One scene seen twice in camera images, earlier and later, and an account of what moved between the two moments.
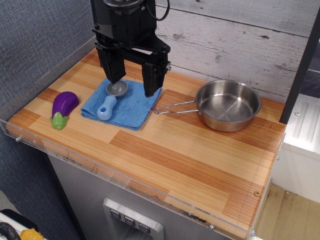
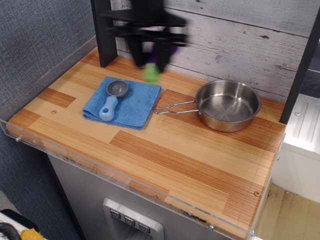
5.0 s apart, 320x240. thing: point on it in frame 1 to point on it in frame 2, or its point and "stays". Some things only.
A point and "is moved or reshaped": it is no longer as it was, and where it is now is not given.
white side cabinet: x=297 y=168 stays
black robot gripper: x=128 y=28 to x=146 y=21
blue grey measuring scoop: x=118 y=89 stays
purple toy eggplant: x=64 y=103 is moved or reshaped
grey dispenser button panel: x=126 y=223 stays
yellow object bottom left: x=31 y=234 stays
